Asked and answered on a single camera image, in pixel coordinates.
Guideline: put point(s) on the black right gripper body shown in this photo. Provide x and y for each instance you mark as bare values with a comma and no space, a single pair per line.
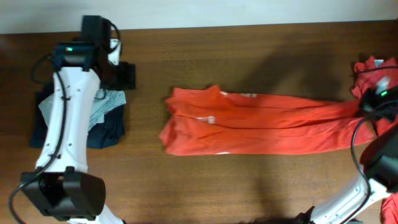
385,106

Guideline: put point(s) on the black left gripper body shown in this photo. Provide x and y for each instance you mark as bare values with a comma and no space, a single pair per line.
122,78

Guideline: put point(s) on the orange printed t-shirt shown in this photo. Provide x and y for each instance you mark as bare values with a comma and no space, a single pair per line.
213,121

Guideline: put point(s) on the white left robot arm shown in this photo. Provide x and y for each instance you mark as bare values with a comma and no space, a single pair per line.
60,186

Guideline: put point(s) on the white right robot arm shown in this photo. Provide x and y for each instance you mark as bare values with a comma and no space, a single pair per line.
377,168

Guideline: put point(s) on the grey folded shirt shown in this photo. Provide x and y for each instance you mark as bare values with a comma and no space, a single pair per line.
100,108

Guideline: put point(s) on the red crumpled shirt pile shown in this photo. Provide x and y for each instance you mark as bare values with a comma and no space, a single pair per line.
368,74

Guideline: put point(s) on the dark navy folded garment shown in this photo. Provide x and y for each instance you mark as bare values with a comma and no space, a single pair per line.
100,136

